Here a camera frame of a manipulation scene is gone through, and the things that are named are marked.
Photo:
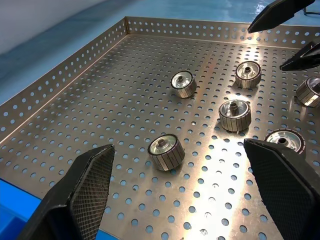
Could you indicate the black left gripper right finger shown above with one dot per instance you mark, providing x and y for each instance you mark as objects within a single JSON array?
[{"x": 287, "y": 190}]

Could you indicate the perforated metal tray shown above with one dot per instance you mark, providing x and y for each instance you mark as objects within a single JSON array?
[{"x": 100, "y": 100}]

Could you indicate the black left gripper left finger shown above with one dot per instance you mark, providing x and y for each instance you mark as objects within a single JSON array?
[{"x": 82, "y": 195}]

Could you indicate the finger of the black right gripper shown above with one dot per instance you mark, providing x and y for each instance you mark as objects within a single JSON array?
[
  {"x": 275, "y": 13},
  {"x": 305, "y": 60}
]

